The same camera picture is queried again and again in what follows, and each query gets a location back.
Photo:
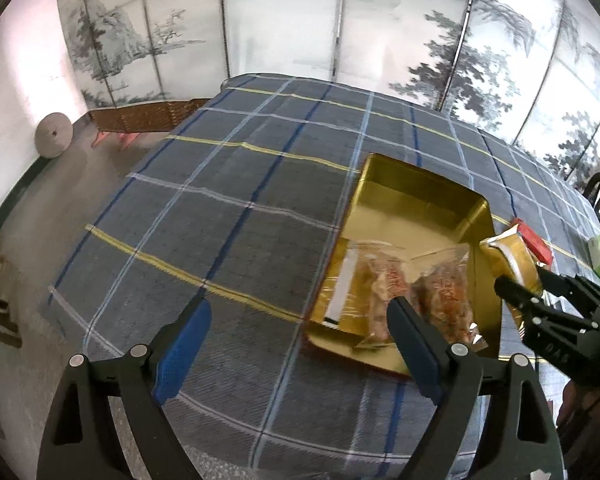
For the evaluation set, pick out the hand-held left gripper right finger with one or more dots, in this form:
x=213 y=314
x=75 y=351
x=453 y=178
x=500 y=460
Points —
x=422 y=360

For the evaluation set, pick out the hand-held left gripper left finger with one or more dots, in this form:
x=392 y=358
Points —
x=180 y=350

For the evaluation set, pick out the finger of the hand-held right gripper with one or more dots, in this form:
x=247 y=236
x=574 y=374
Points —
x=517 y=294
x=562 y=282

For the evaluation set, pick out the yellow gold snack packet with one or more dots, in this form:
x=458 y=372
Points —
x=512 y=255

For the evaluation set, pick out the red snack packet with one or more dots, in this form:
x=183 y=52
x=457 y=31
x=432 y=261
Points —
x=537 y=245

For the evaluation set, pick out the clear peanut brittle packet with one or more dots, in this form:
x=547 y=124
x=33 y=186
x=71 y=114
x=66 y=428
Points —
x=380 y=280
x=445 y=285

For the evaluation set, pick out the red and gold tin box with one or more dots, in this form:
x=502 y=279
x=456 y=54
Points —
x=415 y=200

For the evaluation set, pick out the clear packet with white edge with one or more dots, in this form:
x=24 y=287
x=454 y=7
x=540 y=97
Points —
x=345 y=285

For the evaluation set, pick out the grey plaid tablecloth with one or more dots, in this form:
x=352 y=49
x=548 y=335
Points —
x=230 y=210

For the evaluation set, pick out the brown woven panel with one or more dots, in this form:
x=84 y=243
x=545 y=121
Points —
x=140 y=117

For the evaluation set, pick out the round stone disc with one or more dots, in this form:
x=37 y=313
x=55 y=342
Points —
x=54 y=135

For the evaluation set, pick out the ink painted folding screen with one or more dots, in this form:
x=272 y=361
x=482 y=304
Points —
x=280 y=25

